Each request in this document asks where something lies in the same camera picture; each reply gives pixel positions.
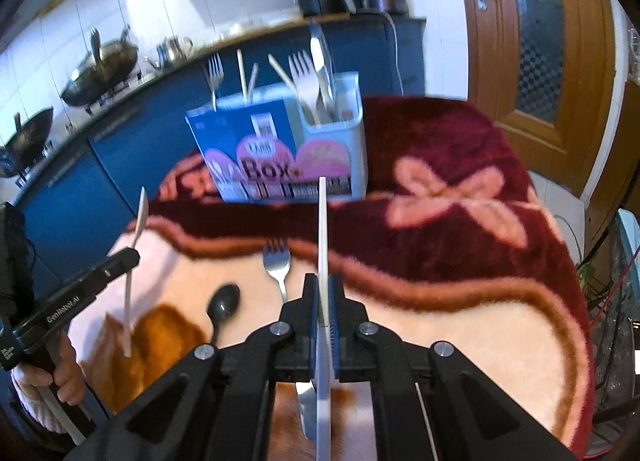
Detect white flat stick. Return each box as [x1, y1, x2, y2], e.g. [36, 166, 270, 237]
[40, 383, 86, 445]

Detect metal knife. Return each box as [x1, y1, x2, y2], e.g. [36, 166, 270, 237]
[308, 21, 335, 123]
[295, 381, 321, 443]

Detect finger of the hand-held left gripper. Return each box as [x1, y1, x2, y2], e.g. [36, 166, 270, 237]
[81, 248, 141, 295]

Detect clear container with blue lid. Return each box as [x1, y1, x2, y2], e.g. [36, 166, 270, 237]
[617, 208, 640, 303]

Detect person's left hand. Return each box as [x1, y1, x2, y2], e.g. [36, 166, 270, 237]
[12, 333, 87, 408]

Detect blue kitchen base cabinets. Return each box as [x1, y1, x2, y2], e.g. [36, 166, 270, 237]
[0, 16, 429, 273]

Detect white plastic fork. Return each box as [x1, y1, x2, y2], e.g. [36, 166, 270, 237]
[288, 50, 322, 124]

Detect black metal cart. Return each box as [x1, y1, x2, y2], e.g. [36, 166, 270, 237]
[590, 221, 640, 429]

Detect wooden door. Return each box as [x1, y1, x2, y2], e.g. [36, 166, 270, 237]
[452, 0, 624, 200]

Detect large steel wok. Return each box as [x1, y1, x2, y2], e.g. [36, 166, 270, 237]
[60, 39, 140, 107]

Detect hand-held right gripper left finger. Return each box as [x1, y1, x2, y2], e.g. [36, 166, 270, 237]
[65, 273, 321, 461]

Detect metal ladle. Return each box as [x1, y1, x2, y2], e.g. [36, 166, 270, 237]
[89, 27, 105, 70]

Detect steel kettle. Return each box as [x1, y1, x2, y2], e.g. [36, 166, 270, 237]
[144, 36, 195, 70]

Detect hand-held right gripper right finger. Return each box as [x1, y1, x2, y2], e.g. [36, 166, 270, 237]
[329, 275, 578, 461]

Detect light blue utensil holder box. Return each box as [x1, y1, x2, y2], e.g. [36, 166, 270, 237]
[185, 72, 370, 204]

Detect white plastic spoon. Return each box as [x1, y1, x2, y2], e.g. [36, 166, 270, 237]
[121, 186, 150, 358]

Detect black spoon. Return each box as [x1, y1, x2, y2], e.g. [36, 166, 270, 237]
[206, 283, 242, 348]

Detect dark wok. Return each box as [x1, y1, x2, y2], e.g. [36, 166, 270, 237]
[0, 107, 55, 178]

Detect white power cable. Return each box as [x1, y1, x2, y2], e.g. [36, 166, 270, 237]
[382, 11, 407, 97]

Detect gas stove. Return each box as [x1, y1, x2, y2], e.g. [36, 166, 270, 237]
[84, 72, 144, 115]

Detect red and pink printed blanket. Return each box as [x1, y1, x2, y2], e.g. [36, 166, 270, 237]
[80, 96, 597, 461]

